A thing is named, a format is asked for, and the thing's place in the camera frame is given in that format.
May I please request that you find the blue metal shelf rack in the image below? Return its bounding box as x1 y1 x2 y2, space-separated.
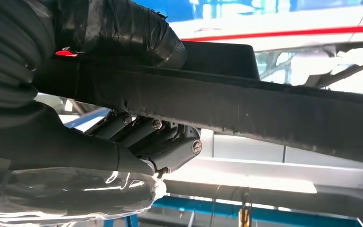
133 0 363 23

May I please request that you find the white car red stripe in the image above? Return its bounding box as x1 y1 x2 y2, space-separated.
169 3 363 96

